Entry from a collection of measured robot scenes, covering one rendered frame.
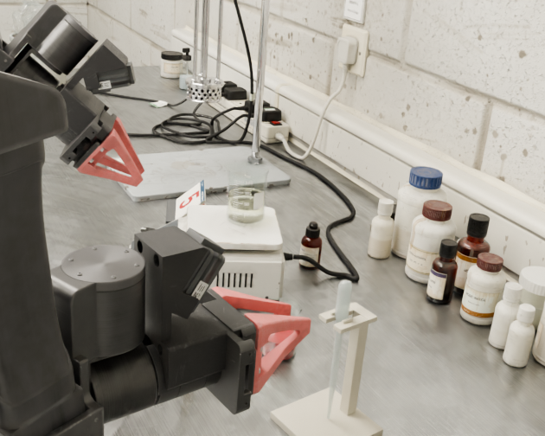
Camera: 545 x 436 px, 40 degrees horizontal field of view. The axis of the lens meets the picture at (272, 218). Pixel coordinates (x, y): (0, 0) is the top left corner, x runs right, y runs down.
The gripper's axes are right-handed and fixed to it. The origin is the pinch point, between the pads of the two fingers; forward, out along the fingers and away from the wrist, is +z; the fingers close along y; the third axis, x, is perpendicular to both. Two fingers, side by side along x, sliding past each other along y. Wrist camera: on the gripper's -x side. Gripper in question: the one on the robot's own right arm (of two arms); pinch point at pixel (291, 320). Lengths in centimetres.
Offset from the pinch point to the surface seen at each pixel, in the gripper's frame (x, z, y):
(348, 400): 11.4, 8.1, -0.4
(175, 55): 8, 64, 133
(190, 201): 12, 21, 51
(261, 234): 5.3, 15.1, 25.0
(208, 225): 5.3, 10.5, 30.3
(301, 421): 13.3, 3.5, 1.1
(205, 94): -1, 31, 65
